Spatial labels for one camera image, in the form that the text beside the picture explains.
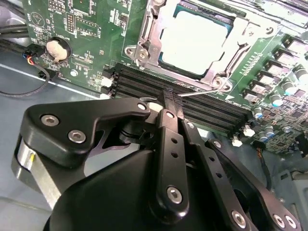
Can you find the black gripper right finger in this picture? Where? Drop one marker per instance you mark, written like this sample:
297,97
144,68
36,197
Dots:
211,168

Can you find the silver CPU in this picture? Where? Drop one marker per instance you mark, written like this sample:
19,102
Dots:
192,43

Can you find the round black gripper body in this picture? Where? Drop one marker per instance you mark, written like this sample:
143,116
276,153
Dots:
108,204

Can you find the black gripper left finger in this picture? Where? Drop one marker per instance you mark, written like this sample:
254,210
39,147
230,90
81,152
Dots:
72,110

